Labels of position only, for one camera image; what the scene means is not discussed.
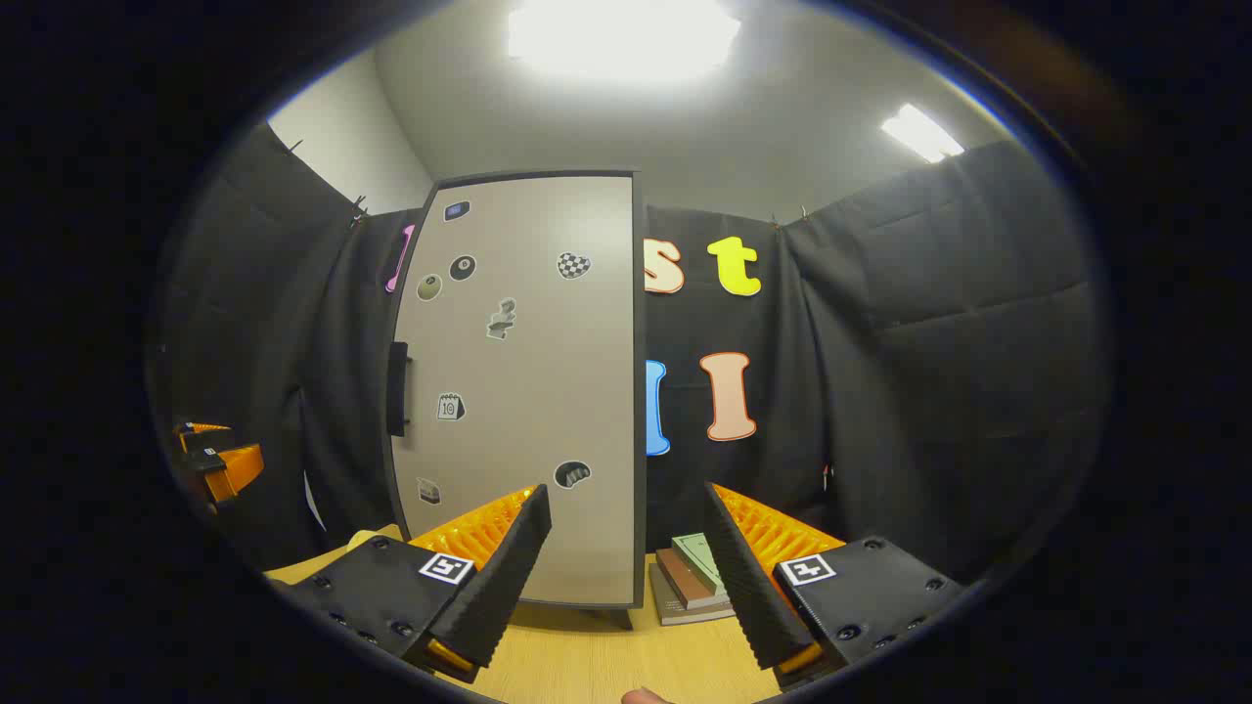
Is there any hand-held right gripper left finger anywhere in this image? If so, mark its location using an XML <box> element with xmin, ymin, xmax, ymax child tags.
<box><xmin>284</xmin><ymin>485</ymin><xmax>553</xmax><ymax>683</ymax></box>

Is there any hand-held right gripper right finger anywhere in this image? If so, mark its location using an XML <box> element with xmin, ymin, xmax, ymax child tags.
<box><xmin>704</xmin><ymin>482</ymin><xmax>964</xmax><ymax>691</ymax></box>

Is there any black door handle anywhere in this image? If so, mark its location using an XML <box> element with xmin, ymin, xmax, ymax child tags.
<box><xmin>386</xmin><ymin>342</ymin><xmax>413</xmax><ymax>438</ymax></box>

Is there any brown book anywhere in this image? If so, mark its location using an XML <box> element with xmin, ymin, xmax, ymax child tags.
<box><xmin>655</xmin><ymin>548</ymin><xmax>727</xmax><ymax>612</ymax></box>

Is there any grey book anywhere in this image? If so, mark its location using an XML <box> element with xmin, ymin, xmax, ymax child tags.
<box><xmin>648</xmin><ymin>562</ymin><xmax>737</xmax><ymax>627</ymax></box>

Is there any black backdrop cloth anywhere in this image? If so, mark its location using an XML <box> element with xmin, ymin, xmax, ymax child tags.
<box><xmin>147</xmin><ymin>122</ymin><xmax>1111</xmax><ymax>588</ymax></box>

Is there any narrow ceiling light panel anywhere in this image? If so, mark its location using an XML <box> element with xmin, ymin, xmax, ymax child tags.
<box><xmin>880</xmin><ymin>103</ymin><xmax>965</xmax><ymax>163</ymax></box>

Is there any large ceiling light panel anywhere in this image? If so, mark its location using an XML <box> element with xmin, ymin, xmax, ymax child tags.
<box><xmin>507</xmin><ymin>0</ymin><xmax>742</xmax><ymax>85</ymax></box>

